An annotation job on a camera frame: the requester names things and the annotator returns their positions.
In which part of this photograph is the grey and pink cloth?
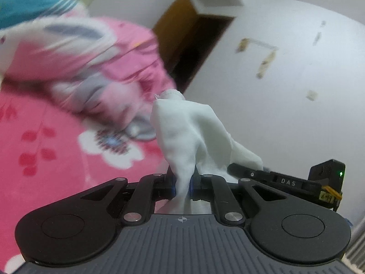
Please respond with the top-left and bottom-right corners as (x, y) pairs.
(54, 71), (157, 140)

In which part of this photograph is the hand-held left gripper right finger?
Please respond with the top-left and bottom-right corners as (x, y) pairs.
(189, 173), (297, 225)

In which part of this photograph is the wooden door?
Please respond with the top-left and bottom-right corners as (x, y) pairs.
(152, 0), (234, 92)

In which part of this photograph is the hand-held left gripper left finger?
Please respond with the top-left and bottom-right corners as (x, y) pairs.
(80, 171), (179, 225)

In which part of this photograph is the white garment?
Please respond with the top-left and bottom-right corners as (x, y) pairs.
(150, 89), (264, 214)

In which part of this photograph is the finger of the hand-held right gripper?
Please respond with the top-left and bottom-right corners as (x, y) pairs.
(228, 163), (274, 182)

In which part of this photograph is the teal star print quilt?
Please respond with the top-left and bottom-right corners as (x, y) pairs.
(0, 0), (80, 30)

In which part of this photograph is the pink floral blanket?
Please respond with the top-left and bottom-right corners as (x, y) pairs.
(0, 80), (172, 274)

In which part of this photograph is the pink quilt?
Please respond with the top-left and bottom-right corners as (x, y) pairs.
(8, 17), (177, 115)

